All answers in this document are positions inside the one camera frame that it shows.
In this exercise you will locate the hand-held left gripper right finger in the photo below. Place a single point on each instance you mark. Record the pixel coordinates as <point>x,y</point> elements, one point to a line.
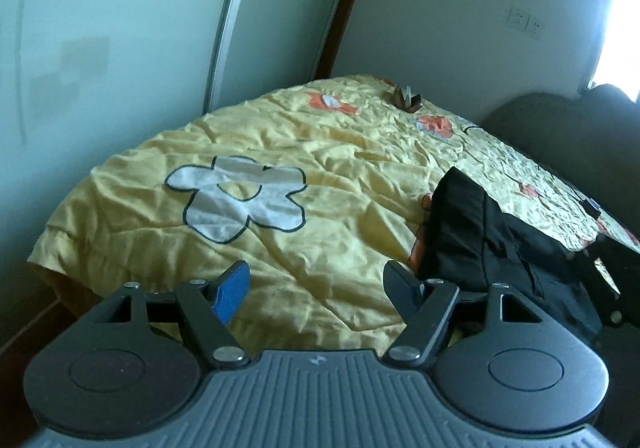
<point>400,285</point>

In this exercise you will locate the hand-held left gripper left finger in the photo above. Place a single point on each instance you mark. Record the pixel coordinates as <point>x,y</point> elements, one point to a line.
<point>231,293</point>

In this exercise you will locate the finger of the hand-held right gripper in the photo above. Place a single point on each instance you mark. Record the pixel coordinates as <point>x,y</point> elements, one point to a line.
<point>617,278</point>

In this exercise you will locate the black pants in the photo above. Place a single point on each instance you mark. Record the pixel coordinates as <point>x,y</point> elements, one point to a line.
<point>470,233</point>

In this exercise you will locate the black power adapter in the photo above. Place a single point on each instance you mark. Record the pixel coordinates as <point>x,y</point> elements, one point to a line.
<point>592,206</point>

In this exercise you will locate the yellow floral bedspread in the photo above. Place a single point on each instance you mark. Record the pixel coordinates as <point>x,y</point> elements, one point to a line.
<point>260,178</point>

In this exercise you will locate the grey padded headboard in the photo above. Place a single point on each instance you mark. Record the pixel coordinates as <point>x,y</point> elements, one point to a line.
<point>540,123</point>

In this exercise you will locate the small brown box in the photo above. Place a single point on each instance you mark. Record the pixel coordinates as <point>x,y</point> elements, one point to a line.
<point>406,99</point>

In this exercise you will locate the window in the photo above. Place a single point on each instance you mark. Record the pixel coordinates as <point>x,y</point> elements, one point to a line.
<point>617,28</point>

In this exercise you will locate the wardrobe sliding door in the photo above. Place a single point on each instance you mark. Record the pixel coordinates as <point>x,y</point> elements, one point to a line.
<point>100,53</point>

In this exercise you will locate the white wall outlet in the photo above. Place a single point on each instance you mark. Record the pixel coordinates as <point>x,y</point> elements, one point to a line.
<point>536,29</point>
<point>519,19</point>

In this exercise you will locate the brown wooden frame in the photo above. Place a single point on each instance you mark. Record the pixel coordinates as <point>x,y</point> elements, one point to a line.
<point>345,3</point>

